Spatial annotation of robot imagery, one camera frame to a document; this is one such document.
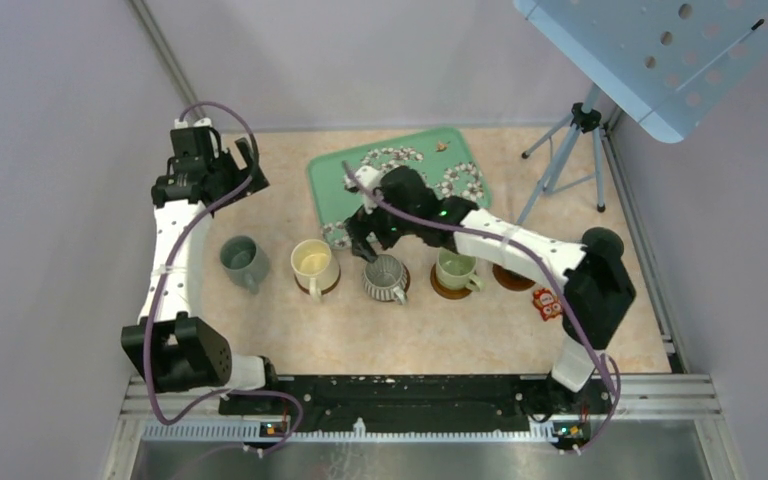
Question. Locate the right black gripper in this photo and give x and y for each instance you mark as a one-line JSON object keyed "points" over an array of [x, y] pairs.
{"points": [[360, 244]]}

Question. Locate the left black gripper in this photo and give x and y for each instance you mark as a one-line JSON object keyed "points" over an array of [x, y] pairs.
{"points": [[258, 180]]}

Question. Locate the ribbed grey mug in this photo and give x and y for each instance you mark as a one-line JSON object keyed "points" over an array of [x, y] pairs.
{"points": [[381, 277]]}

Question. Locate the dark brown wooden coaster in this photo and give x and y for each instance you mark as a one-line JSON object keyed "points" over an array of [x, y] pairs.
{"points": [[510, 280], [403, 286], [318, 284], [444, 291]]}

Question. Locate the pale yellow mug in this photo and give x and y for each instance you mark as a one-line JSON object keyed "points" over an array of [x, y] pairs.
{"points": [[311, 256]]}

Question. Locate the plain grey mug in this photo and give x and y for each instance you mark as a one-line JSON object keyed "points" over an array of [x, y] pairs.
{"points": [[245, 263]]}

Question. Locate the light green mug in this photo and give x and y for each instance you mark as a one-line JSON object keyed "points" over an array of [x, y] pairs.
{"points": [[455, 262]]}

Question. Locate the dark green mug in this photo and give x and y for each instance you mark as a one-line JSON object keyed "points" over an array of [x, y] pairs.
{"points": [[599, 234]]}

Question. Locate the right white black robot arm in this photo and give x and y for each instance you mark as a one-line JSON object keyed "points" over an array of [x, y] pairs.
{"points": [[588, 277]]}

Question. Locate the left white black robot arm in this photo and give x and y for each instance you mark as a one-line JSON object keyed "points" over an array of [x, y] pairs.
{"points": [[171, 345]]}

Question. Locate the green floral serving tray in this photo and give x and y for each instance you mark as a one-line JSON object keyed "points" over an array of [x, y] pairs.
{"points": [[441, 156]]}

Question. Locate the red owl picture card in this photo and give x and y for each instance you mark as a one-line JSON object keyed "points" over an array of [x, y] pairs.
{"points": [[547, 304]]}

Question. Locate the grey tripod stand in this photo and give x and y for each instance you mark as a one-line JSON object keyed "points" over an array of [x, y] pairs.
{"points": [[583, 118]]}

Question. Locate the light blue perforated panel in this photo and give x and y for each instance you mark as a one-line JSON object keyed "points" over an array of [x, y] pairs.
{"points": [[665, 63]]}

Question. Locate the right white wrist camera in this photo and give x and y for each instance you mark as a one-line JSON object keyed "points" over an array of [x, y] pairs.
{"points": [[366, 177]]}

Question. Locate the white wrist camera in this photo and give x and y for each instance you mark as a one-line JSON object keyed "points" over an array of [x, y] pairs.
{"points": [[193, 122], [366, 177]]}

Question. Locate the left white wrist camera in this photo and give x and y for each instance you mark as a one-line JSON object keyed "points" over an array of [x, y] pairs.
{"points": [[193, 122]]}

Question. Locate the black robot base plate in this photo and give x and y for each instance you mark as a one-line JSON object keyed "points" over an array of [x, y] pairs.
{"points": [[422, 403]]}

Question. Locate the aluminium frame rail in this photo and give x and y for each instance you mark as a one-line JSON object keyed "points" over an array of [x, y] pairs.
{"points": [[636, 400]]}

